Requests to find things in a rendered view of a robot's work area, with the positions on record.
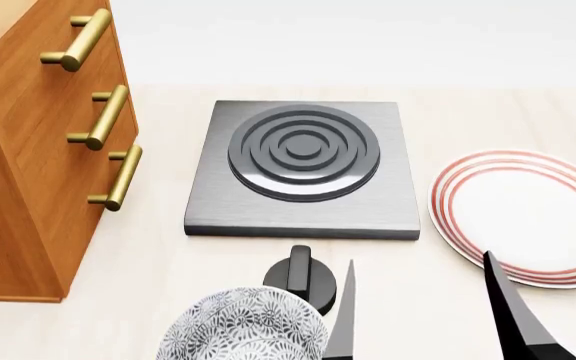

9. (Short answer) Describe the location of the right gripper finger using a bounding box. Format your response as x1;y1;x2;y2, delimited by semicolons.
321;258;357;360
482;249;576;360

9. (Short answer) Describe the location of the white plate with red rings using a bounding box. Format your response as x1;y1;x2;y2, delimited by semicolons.
427;150;576;290

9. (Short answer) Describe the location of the black round stove knob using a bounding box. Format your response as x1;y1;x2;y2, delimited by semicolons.
262;244;340;317

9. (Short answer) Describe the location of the wooden drawer cabinet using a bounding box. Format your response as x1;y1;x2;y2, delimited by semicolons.
0;0;140;304

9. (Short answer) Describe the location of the grey square hot plate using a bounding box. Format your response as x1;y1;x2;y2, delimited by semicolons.
184;99;422;243

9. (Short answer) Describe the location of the brass bar drawer handle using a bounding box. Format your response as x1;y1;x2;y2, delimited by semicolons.
39;7;113;73
87;144;144;213
66;84;130;152

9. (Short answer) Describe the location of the white floral patterned bowl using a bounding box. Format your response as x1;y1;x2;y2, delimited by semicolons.
155;285;330;360

